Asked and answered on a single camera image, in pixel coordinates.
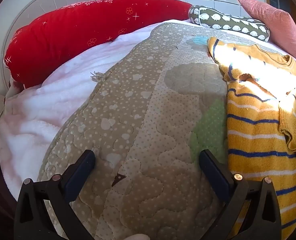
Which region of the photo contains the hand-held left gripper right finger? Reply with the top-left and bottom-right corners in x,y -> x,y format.
199,149 -> 281,240

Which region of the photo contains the beige quilted patchwork blanket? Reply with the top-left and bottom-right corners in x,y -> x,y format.
37,22 -> 291,240

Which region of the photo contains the pink corduroy cushion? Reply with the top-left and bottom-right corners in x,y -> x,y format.
236,0 -> 296,67

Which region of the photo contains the olive hedgehog print pillow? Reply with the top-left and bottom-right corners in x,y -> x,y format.
188,4 -> 271,42

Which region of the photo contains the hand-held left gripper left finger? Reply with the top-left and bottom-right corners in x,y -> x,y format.
14,149 -> 96,240

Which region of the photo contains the long red bolster pillow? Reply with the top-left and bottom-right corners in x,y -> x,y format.
4,0 -> 193,89

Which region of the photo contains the white round headboard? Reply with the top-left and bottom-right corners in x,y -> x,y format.
0,0 -> 103,140

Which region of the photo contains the yellow striped knit sweater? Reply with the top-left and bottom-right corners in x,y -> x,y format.
207,36 -> 296,240

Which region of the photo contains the white fleece blanket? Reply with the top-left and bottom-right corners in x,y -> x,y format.
0,19 -> 289,198

